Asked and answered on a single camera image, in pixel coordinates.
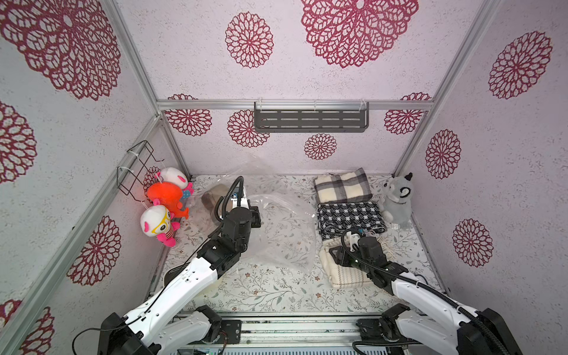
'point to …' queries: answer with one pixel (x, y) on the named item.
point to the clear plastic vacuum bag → (285, 199)
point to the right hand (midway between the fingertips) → (333, 248)
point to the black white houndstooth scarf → (333, 218)
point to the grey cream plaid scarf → (350, 186)
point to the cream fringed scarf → (345, 276)
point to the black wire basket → (134, 168)
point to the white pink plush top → (171, 174)
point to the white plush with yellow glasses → (156, 221)
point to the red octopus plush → (168, 194)
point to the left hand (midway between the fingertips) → (248, 203)
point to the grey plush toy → (396, 196)
